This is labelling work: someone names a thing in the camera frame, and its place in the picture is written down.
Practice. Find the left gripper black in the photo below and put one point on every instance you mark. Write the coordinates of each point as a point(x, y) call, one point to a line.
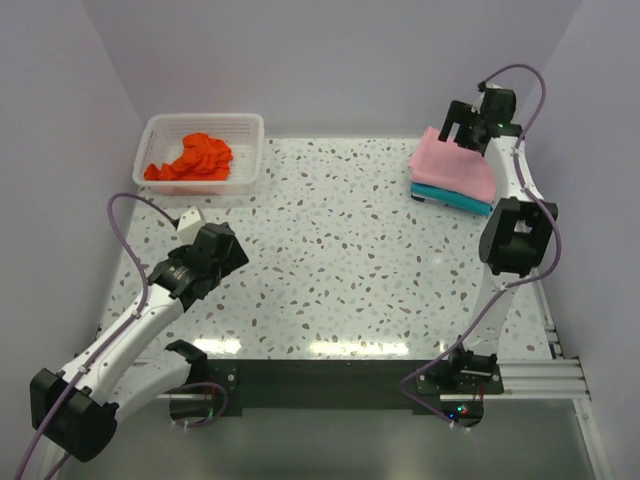
point(235, 259)

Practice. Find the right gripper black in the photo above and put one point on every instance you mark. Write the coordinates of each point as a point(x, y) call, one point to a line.
point(460, 113)

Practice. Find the pink t shirt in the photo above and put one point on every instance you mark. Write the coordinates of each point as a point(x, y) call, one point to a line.
point(445, 165)

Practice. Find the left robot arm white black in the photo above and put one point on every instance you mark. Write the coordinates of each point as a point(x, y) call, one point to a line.
point(79, 407)

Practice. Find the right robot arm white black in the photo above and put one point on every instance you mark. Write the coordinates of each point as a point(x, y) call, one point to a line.
point(464, 368)

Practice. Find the folded teal t shirt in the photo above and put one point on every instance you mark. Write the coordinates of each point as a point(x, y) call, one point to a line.
point(474, 206)

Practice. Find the orange t shirt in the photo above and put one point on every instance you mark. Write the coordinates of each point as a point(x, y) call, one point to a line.
point(204, 158)

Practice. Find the white plastic basket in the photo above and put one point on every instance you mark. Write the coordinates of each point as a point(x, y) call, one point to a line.
point(162, 143)

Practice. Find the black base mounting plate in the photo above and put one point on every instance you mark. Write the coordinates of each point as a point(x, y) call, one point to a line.
point(231, 386)

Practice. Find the aluminium frame rail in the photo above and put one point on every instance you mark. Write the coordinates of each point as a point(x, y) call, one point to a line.
point(530, 280)

